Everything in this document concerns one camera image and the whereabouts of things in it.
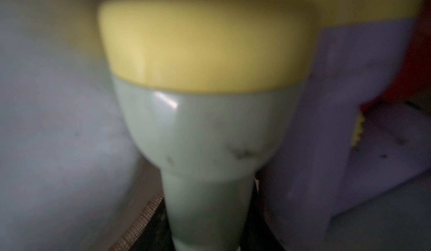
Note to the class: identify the red flashlight top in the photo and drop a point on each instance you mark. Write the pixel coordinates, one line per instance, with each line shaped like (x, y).
(415, 73)

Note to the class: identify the purple flashlight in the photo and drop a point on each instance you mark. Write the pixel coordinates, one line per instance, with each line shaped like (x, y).
(360, 49)

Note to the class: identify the pale green flashlight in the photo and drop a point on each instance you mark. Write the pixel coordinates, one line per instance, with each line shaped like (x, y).
(207, 89)

